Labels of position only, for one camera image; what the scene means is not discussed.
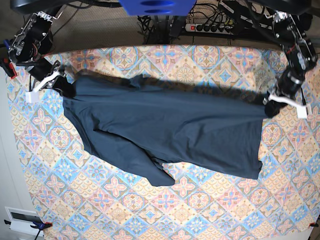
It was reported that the dark navy t-shirt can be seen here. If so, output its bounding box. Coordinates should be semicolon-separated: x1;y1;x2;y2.
63;75;266;187

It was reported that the white power strip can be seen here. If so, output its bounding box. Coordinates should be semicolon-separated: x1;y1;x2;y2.
184;23;232;35

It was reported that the upper left table clamp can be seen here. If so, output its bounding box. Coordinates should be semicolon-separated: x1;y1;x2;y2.
0;38;18;80

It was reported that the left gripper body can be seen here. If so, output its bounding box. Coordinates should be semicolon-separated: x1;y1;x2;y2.
262;97;288;118

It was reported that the lower right orange clamp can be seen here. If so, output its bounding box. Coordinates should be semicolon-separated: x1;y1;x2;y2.
309;222;319;228

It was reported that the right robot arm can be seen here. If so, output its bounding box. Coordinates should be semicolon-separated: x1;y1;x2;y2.
4;0;76;103

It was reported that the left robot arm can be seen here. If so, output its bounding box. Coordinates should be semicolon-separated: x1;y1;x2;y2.
245;0;320;119

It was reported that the lower left table clamp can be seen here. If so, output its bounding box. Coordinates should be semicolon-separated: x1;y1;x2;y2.
4;220;53;240

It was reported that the patterned colourful tablecloth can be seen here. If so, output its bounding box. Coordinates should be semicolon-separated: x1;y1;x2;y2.
0;45;320;240

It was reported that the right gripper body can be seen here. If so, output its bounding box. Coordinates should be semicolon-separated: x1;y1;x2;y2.
52;76;76;98

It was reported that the table clamp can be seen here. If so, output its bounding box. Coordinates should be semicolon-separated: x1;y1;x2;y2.
0;38;18;80
4;220;53;240

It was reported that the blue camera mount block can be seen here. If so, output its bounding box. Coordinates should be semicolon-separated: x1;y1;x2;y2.
119;0;197;16

